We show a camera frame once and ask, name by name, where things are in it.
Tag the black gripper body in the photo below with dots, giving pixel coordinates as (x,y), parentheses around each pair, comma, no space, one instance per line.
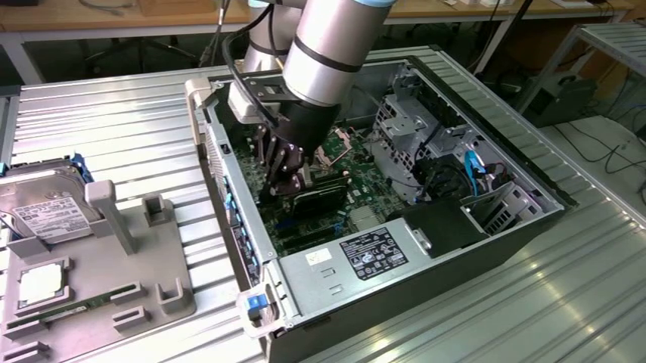
(308,125)

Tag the green graphics card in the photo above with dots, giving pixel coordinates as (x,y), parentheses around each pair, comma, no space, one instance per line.
(321,202)

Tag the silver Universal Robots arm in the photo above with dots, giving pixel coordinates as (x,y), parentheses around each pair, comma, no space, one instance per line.
(329,56)

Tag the metal socket cover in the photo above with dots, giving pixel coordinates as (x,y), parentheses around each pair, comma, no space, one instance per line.
(346,133)

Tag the green motherboard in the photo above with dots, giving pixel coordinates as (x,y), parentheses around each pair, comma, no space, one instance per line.
(369,181)

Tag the black expansion slot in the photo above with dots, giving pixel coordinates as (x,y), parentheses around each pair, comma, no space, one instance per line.
(308,236)

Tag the silver drive cage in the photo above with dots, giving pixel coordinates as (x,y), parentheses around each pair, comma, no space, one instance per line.
(399,159)

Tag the silver chipset heatsink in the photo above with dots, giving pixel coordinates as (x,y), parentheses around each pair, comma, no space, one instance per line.
(364,219)

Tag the silver power supply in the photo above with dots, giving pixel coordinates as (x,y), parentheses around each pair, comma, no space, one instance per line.
(318,287)

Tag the black chair base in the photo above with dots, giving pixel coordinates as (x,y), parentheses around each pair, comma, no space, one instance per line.
(152,49)

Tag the black plastic shroud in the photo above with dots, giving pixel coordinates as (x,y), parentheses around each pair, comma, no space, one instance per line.
(444,227)

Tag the blue disk carrier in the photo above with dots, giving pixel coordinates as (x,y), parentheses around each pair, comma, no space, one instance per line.
(81,166)

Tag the blue case latch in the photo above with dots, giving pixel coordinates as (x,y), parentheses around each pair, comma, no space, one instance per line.
(256,302)

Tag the grey parts rack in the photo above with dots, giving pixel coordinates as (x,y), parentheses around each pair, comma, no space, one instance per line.
(126,272)

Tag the silver disk bay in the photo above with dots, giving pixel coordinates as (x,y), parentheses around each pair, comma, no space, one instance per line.
(505,215)

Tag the wooden desk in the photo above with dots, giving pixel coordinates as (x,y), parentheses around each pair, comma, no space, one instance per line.
(101,22)

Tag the silver hard disk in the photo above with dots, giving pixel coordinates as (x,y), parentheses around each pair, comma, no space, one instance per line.
(46,223)

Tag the open black PC case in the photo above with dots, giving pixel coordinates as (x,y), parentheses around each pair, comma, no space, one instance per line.
(505,264)

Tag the black box device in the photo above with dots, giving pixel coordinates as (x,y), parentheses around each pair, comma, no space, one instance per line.
(565,98)

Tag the loose green RAM stick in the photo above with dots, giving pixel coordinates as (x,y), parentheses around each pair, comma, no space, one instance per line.
(76,308)

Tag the silver CPU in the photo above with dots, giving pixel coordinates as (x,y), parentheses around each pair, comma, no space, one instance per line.
(43,283)

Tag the metal slat shelf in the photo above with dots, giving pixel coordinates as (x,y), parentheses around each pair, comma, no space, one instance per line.
(616,41)

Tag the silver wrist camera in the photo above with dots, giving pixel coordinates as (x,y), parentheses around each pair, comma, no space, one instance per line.
(245,107)

